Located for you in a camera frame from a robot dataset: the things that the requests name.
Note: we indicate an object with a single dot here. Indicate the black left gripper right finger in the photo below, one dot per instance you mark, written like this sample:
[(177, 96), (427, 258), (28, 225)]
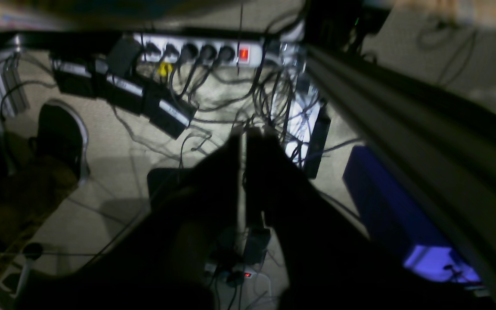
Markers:
[(330, 264)]

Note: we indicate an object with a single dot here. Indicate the blue box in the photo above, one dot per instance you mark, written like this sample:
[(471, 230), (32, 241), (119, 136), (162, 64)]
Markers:
[(396, 222)]

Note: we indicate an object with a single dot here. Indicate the white power strip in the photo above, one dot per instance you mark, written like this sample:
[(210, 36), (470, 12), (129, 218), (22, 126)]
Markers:
[(173, 49)]

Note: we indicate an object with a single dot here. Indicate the black shoe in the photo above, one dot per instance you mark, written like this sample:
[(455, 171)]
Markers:
[(63, 135)]

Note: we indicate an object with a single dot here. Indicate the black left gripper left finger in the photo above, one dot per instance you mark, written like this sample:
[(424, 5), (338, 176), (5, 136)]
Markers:
[(160, 264)]

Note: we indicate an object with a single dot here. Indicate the black power adapter brick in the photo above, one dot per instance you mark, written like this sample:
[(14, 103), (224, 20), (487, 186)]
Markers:
[(135, 94)]

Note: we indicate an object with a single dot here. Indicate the aluminium frame rail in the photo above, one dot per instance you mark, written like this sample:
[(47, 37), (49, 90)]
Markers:
[(440, 146)]

